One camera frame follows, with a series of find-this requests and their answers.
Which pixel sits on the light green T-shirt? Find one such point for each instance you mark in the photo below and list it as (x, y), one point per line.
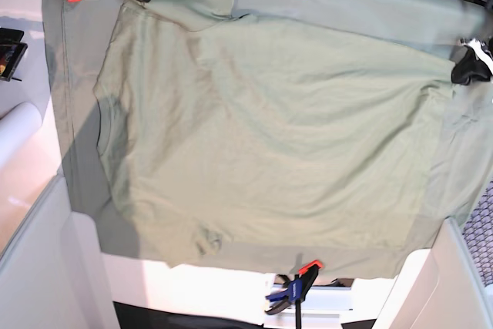
(267, 130)

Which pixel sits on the black tablet device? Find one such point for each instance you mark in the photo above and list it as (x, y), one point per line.
(12, 51)

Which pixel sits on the white paper roll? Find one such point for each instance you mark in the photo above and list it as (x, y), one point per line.
(18, 126)

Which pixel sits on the blue orange bar clamp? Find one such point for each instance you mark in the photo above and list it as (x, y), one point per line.
(294, 291)

